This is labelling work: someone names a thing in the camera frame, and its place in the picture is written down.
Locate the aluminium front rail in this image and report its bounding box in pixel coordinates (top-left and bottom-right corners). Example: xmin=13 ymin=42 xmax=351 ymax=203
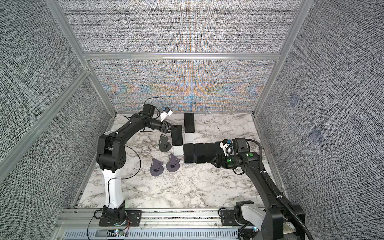
xmin=50 ymin=207 xmax=310 ymax=240

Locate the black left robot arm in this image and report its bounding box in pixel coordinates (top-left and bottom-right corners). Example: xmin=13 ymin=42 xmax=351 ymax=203
xmin=96 ymin=104 xmax=176 ymax=227

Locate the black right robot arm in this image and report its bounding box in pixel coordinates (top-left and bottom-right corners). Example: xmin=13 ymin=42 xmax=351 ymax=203
xmin=211 ymin=138 xmax=313 ymax=240

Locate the black phone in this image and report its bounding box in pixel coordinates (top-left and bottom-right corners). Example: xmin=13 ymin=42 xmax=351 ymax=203
xmin=215 ymin=142 xmax=225 ymax=158
xmin=184 ymin=113 xmax=195 ymax=133
xmin=205 ymin=143 xmax=216 ymax=163
xmin=183 ymin=144 xmax=195 ymax=164
xmin=171 ymin=125 xmax=184 ymax=147
xmin=194 ymin=143 xmax=207 ymax=164

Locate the white stand centre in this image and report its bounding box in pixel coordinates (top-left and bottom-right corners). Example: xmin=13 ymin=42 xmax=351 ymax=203
xmin=173 ymin=145 xmax=184 ymax=156

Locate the grey round stand right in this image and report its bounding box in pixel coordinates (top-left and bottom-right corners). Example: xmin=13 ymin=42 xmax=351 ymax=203
xmin=166 ymin=154 xmax=180 ymax=173

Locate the grey round stand left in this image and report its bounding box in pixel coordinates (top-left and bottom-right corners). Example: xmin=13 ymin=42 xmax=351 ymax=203
xmin=150 ymin=158 xmax=164 ymax=177

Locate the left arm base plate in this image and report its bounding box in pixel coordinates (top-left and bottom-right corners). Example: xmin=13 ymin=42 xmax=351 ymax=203
xmin=99 ymin=210 xmax=143 ymax=227

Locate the dark round stand centre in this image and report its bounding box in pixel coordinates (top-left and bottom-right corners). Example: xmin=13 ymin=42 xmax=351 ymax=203
xmin=158 ymin=134 xmax=172 ymax=153

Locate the grey round stand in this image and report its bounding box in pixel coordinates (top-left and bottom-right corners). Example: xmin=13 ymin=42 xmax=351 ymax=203
xmin=150 ymin=158 xmax=164 ymax=177
xmin=166 ymin=154 xmax=180 ymax=173

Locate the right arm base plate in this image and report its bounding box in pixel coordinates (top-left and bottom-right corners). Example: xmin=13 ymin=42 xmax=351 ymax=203
xmin=218 ymin=208 xmax=241 ymax=227

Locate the black phone back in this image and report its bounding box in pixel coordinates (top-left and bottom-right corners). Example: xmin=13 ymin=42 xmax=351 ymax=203
xmin=184 ymin=113 xmax=195 ymax=133

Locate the white stand back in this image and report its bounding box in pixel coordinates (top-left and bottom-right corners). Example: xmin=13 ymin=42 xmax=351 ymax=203
xmin=184 ymin=133 xmax=195 ymax=143

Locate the white stand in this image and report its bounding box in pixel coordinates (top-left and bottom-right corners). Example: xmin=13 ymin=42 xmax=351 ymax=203
xmin=184 ymin=133 xmax=195 ymax=143
xmin=173 ymin=145 xmax=184 ymax=156

